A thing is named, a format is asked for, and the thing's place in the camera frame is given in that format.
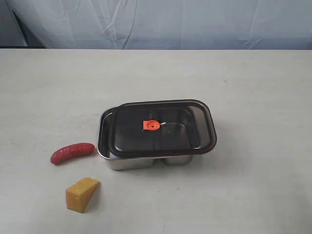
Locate dark transparent lid orange seal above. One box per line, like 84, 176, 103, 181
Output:
110, 99, 217, 158

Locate yellow cheese wedge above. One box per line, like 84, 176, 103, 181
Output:
65, 177, 100, 213

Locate steel lunch box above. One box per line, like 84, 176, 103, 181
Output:
97, 108, 196, 171

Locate red sausage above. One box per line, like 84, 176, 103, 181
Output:
50, 143, 95, 165

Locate white wrinkled backdrop curtain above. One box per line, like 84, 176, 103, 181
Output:
0, 0, 312, 50

